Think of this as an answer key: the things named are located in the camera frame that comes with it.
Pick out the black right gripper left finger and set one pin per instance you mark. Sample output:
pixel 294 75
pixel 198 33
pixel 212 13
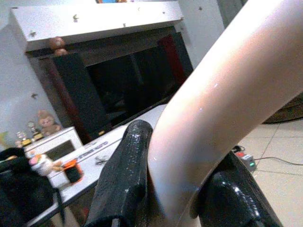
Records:
pixel 123 175

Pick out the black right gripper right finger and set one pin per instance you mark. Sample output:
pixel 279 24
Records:
pixel 232 196

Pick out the white low tv cabinet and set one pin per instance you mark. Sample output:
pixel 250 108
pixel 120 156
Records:
pixel 94 160

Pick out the power strip with green light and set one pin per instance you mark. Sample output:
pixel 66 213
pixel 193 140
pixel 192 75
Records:
pixel 246 160

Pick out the black cup with orange rim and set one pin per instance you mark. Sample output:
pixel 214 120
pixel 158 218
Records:
pixel 73 171

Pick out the white box with window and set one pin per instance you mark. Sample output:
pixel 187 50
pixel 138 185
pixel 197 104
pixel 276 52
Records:
pixel 54 145

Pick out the brown teddy bear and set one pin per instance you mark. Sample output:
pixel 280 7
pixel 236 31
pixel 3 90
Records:
pixel 47 123

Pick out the black television screen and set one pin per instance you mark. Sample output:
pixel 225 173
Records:
pixel 132 82

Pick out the black bag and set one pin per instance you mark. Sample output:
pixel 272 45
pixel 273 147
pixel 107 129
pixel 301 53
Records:
pixel 23 189

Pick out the dark red speaker panel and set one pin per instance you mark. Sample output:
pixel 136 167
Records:
pixel 171 59

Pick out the small brown plush toy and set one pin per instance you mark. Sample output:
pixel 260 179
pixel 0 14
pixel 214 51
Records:
pixel 57 46

